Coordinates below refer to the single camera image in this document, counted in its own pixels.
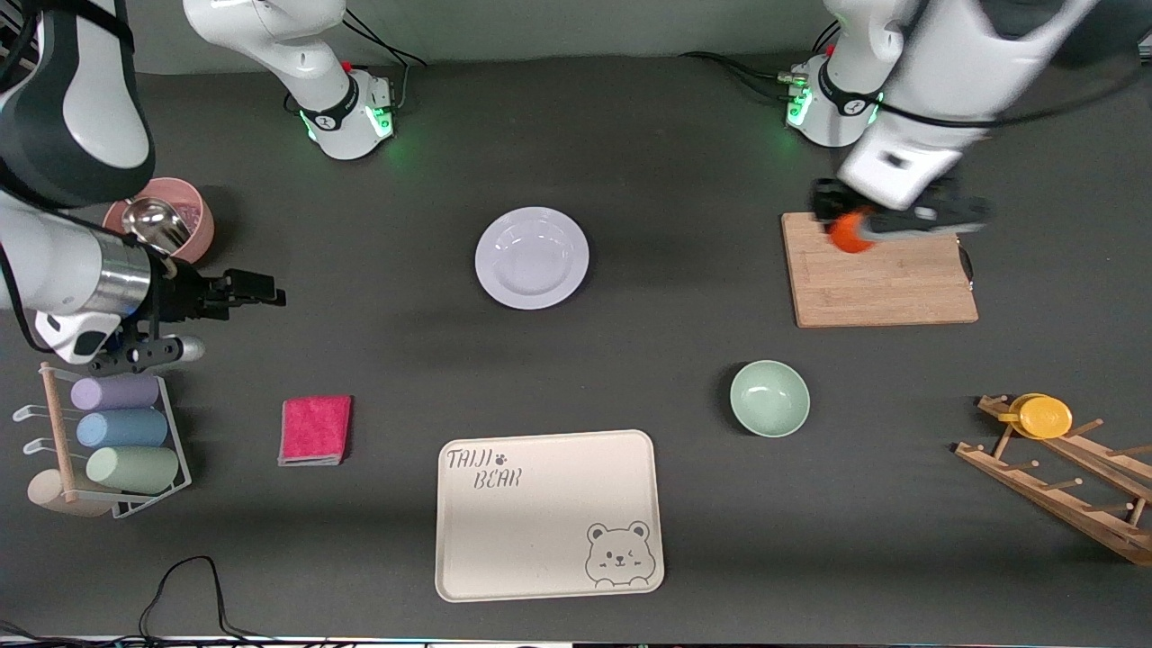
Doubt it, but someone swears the orange fruit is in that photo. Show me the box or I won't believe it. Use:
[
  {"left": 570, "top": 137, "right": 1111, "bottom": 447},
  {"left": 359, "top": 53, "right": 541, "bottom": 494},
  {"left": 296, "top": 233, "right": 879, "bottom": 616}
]
[{"left": 828, "top": 209, "right": 876, "bottom": 255}]

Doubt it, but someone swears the white round plate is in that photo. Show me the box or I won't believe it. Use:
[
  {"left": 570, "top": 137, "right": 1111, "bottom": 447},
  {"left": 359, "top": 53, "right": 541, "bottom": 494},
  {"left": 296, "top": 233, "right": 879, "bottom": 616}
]
[{"left": 474, "top": 207, "right": 590, "bottom": 311}]

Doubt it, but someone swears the wooden cutting board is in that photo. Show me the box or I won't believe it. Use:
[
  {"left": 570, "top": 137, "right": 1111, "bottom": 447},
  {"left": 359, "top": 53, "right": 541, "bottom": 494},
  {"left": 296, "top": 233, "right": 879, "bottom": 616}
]
[{"left": 780, "top": 211, "right": 979, "bottom": 329}]

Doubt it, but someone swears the metal scoop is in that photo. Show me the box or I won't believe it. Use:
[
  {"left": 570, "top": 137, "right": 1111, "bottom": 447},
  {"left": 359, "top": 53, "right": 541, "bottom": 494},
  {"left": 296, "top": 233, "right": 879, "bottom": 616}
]
[{"left": 121, "top": 198, "right": 192, "bottom": 262}]

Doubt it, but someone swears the pink bowl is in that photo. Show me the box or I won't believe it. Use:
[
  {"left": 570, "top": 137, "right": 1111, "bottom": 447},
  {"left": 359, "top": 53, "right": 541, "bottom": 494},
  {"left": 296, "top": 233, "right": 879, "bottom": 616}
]
[{"left": 102, "top": 177, "right": 215, "bottom": 265}]

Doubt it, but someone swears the purple cup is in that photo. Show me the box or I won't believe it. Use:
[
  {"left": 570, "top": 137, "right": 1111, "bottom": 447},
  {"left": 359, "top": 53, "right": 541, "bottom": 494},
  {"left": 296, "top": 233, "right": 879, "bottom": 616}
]
[{"left": 70, "top": 372, "right": 161, "bottom": 412}]

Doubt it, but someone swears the blue cup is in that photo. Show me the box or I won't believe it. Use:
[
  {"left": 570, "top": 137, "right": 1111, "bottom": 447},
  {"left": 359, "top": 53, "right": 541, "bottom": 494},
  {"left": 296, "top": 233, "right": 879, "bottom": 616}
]
[{"left": 76, "top": 409, "right": 169, "bottom": 449}]

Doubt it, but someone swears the pink folded cloth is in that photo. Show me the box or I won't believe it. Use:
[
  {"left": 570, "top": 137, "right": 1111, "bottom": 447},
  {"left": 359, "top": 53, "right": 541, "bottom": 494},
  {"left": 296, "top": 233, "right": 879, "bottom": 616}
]
[{"left": 278, "top": 395, "right": 354, "bottom": 467}]

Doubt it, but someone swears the green cup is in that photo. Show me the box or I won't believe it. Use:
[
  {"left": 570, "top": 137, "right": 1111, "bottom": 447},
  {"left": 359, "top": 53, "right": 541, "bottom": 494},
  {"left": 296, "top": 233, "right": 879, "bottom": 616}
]
[{"left": 85, "top": 446, "right": 180, "bottom": 494}]

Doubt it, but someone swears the light green bowl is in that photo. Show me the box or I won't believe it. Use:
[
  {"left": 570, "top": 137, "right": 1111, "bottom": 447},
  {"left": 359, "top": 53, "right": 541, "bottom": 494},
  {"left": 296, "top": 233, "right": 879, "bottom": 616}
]
[{"left": 730, "top": 360, "right": 811, "bottom": 438}]

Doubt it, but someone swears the yellow cup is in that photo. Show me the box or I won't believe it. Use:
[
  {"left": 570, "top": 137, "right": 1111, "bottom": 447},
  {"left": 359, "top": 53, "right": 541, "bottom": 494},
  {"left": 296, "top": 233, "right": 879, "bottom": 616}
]
[{"left": 997, "top": 393, "right": 1074, "bottom": 440}]

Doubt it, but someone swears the beige cup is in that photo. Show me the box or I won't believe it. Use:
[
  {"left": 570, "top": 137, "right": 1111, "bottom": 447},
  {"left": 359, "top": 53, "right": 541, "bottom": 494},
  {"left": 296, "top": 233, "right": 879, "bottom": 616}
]
[{"left": 27, "top": 468, "right": 113, "bottom": 518}]

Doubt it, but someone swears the wooden peg drying rack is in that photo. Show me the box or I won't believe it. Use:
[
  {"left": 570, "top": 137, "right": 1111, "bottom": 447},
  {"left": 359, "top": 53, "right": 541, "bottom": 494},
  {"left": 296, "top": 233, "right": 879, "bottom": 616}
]
[{"left": 954, "top": 394, "right": 1152, "bottom": 566}]

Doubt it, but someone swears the cream bear print tray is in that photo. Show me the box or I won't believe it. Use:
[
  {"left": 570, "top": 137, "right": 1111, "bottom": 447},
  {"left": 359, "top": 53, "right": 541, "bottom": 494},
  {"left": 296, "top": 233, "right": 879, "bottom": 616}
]
[{"left": 435, "top": 429, "right": 665, "bottom": 602}]

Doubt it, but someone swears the white wire cup rack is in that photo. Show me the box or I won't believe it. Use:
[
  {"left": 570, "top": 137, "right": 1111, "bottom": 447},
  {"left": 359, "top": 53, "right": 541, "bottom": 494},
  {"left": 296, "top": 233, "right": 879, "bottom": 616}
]
[{"left": 13, "top": 362, "right": 192, "bottom": 520}]

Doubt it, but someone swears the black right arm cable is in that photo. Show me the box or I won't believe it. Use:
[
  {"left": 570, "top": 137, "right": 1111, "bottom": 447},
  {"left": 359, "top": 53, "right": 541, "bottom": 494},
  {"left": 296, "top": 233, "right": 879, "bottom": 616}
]
[{"left": 0, "top": 175, "right": 104, "bottom": 235}]

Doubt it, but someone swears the black left base cable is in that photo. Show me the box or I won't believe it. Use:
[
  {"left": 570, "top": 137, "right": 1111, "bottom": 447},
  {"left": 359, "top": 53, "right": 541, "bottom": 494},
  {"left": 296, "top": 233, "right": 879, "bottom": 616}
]
[{"left": 679, "top": 18, "right": 842, "bottom": 104}]

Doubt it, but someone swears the black base cable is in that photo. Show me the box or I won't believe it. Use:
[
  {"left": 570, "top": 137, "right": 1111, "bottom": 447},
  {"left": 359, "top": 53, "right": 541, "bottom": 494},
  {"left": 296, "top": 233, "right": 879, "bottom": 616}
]
[
  {"left": 337, "top": 13, "right": 428, "bottom": 113},
  {"left": 679, "top": 18, "right": 842, "bottom": 104}
]

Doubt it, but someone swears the black right base cable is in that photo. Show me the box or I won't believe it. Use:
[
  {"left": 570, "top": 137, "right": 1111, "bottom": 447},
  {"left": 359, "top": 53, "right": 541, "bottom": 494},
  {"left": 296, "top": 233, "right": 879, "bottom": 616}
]
[{"left": 337, "top": 13, "right": 428, "bottom": 113}]

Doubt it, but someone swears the black table cable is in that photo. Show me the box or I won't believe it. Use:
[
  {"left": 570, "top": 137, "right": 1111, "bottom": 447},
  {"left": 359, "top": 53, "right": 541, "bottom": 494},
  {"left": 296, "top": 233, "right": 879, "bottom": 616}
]
[{"left": 138, "top": 555, "right": 271, "bottom": 645}]

